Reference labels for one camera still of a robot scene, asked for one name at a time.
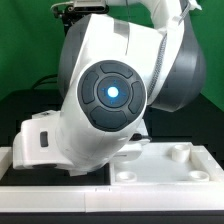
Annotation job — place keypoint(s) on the white U-shaped fence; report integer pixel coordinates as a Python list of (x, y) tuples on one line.
[(113, 198)]

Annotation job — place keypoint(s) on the white square tabletop part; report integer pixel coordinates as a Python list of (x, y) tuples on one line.
[(168, 163)]

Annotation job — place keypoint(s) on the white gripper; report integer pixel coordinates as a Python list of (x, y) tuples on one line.
[(68, 141)]

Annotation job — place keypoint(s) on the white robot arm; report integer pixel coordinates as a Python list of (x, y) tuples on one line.
[(118, 57)]

